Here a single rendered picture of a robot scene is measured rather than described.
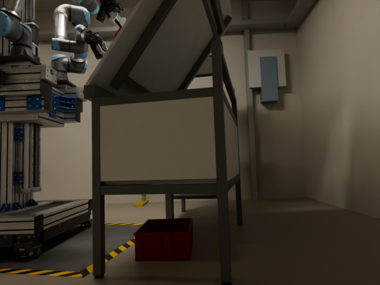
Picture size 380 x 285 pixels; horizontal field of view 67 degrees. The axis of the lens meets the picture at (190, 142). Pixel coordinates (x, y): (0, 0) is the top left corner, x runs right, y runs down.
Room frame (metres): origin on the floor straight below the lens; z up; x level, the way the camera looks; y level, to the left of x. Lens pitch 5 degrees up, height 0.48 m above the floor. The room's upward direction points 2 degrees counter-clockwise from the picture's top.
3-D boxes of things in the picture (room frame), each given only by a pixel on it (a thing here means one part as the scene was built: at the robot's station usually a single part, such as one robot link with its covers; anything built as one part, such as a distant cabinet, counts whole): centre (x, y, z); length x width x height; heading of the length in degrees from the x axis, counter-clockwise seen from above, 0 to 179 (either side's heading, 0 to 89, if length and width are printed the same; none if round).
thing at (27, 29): (1.76, 1.05, 1.33); 0.13 x 0.12 x 0.14; 176
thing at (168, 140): (1.81, 0.02, 0.60); 1.17 x 0.58 x 0.40; 168
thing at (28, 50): (1.77, 1.04, 1.21); 0.15 x 0.15 x 0.10
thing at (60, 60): (2.26, 1.02, 1.33); 0.13 x 0.12 x 0.14; 115
